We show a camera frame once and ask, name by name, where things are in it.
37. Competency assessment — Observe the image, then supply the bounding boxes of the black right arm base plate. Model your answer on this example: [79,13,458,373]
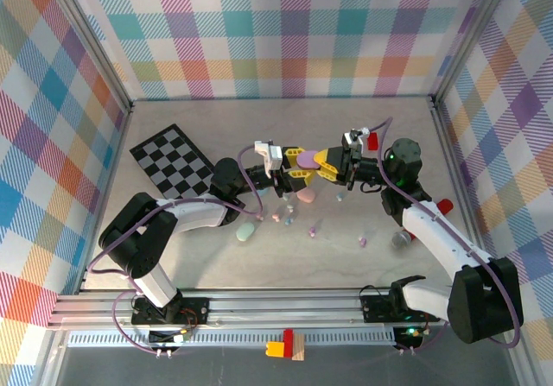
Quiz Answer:
[359,294,442,323]

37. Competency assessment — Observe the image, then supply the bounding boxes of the small black circuit board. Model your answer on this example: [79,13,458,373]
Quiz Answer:
[149,329,194,346]
[392,326,423,349]

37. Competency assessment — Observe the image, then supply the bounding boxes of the tan wooden block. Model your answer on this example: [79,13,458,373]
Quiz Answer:
[291,333,307,363]

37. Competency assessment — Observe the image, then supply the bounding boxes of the aluminium side rail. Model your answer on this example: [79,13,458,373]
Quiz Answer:
[429,96,494,291]
[76,100,136,295]

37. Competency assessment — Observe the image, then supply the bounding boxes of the purple earbud charging case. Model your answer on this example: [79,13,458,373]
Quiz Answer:
[296,149,320,170]

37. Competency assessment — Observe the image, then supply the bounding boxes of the red cylinder with grey cap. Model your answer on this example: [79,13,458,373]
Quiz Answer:
[391,199,454,249]

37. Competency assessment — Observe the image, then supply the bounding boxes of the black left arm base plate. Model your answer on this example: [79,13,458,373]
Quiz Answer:
[130,295,212,326]

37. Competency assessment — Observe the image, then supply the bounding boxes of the black grey checkerboard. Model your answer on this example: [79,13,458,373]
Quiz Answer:
[129,123,216,200]

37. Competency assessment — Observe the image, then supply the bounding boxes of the white slotted cable duct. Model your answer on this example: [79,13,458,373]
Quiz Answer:
[67,332,397,347]

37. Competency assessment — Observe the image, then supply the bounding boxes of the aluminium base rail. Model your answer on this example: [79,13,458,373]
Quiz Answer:
[47,288,526,331]

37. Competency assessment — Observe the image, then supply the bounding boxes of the aluminium frame post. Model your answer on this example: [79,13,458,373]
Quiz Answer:
[429,0,518,111]
[41,0,135,117]

